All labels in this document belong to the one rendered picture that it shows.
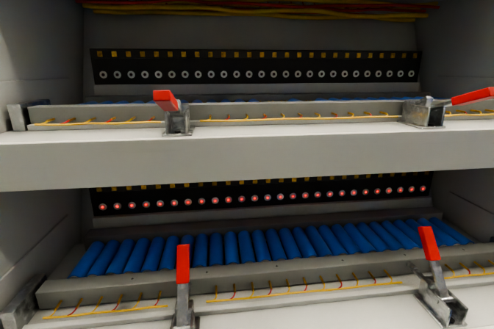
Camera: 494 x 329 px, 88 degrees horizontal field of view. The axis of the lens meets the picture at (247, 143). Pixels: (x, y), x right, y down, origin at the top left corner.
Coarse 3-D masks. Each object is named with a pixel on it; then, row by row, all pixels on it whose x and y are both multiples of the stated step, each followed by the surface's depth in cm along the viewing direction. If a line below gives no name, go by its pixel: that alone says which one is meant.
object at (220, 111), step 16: (32, 112) 27; (48, 112) 27; (64, 112) 27; (80, 112) 27; (96, 112) 27; (112, 112) 28; (128, 112) 28; (144, 112) 28; (160, 112) 28; (192, 112) 28; (208, 112) 29; (224, 112) 29; (240, 112) 29; (256, 112) 29; (272, 112) 30; (288, 112) 30; (304, 112) 30; (320, 112) 30; (336, 112) 30; (352, 112) 31; (368, 112) 30; (384, 112) 30; (400, 112) 31; (448, 112) 31; (464, 112) 31; (480, 112) 31
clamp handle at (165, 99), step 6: (156, 90) 18; (162, 90) 18; (168, 90) 18; (156, 96) 18; (162, 96) 18; (168, 96) 18; (156, 102) 18; (162, 102) 18; (168, 102) 18; (174, 102) 20; (180, 102) 25; (162, 108) 20; (168, 108) 20; (174, 108) 20; (180, 108) 25; (174, 114) 24; (180, 114) 24
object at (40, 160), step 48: (0, 96) 26; (48, 96) 33; (0, 144) 22; (48, 144) 22; (96, 144) 23; (144, 144) 23; (192, 144) 24; (240, 144) 24; (288, 144) 25; (336, 144) 25; (384, 144) 26; (432, 144) 27; (480, 144) 27
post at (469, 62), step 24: (456, 0) 41; (480, 0) 37; (432, 24) 46; (456, 24) 41; (480, 24) 37; (432, 48) 46; (456, 48) 41; (480, 48) 38; (432, 72) 46; (456, 72) 41; (480, 72) 38; (432, 96) 46; (480, 168) 38; (432, 192) 47; (456, 192) 42; (480, 192) 38
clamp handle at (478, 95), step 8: (488, 88) 21; (456, 96) 24; (464, 96) 23; (472, 96) 22; (480, 96) 22; (488, 96) 21; (424, 104) 28; (440, 104) 26; (448, 104) 25; (456, 104) 24; (464, 104) 24
